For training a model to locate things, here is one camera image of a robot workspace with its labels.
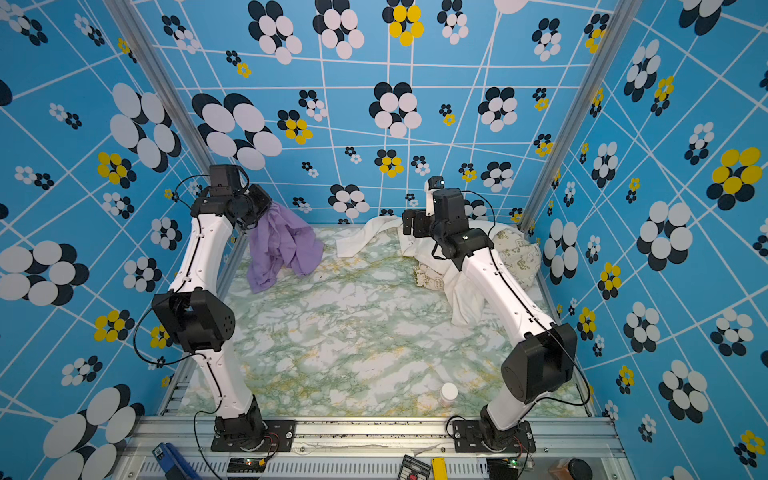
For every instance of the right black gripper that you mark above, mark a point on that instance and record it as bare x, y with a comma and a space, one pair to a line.
420, 215

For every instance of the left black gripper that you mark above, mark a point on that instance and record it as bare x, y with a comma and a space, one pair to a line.
262, 201

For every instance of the purple cloth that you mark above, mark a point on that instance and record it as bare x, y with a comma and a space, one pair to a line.
281, 239

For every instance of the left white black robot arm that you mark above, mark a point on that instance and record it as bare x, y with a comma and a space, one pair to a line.
195, 318

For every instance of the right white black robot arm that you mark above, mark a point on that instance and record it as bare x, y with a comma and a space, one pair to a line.
543, 353

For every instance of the cream green printed cloth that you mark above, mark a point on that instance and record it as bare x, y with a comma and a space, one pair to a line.
521, 258

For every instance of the small white bottle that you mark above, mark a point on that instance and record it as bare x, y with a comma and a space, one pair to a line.
448, 394

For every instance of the yellow block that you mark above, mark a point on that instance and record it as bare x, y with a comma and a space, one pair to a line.
439, 469

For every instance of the black remote with buttons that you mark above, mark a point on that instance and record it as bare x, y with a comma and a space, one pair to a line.
413, 469

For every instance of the right green circuit board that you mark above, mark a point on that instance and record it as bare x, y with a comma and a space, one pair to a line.
502, 469

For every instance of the green circuit board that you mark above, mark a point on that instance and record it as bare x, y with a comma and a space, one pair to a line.
238, 465
502, 469

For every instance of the left green circuit board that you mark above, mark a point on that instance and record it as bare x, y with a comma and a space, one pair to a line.
238, 465

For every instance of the blue tool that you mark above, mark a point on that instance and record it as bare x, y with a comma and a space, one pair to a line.
173, 464

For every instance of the black round lid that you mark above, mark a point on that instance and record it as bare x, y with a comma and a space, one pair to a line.
579, 469

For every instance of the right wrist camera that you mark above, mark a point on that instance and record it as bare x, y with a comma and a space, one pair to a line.
431, 186

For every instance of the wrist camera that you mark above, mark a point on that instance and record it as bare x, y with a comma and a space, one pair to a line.
431, 186
225, 176

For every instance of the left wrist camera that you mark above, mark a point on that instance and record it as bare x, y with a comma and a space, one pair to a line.
225, 176

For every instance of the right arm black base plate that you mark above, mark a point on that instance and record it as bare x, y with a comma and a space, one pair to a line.
480, 436

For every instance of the left aluminium corner post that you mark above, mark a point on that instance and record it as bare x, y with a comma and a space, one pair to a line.
154, 125

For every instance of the aluminium corner post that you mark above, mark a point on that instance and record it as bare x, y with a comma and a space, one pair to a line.
619, 25
154, 125

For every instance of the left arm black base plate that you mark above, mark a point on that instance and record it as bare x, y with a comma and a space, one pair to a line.
240, 435

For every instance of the aluminium front rail frame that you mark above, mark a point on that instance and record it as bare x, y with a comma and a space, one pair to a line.
373, 448

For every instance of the right aluminium corner post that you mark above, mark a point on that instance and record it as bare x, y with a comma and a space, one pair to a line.
619, 25

